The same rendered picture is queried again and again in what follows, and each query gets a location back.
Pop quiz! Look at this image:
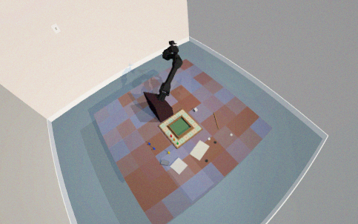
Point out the white flat slab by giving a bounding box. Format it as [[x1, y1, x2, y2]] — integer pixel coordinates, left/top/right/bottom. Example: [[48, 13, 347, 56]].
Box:
[[170, 158, 188, 174]]

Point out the white flat sheet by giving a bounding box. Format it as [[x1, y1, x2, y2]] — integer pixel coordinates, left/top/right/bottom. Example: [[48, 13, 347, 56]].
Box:
[[190, 140, 210, 160]]

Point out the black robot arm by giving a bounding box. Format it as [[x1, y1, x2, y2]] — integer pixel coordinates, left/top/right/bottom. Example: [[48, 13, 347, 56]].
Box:
[[156, 45, 183, 102]]

